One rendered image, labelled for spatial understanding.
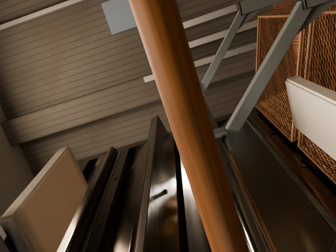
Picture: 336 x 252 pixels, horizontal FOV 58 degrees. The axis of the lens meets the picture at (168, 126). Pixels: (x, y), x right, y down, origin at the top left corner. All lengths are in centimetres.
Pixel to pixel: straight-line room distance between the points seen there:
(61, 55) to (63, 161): 360
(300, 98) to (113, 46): 347
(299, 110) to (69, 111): 353
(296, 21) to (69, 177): 52
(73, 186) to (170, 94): 9
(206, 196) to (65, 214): 12
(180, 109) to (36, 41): 369
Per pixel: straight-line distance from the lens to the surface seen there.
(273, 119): 154
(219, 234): 26
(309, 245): 89
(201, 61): 321
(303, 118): 17
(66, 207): 17
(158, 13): 20
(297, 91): 17
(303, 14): 62
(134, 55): 357
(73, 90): 377
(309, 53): 116
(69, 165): 18
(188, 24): 322
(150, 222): 88
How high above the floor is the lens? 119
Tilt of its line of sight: 6 degrees up
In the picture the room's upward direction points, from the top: 107 degrees counter-clockwise
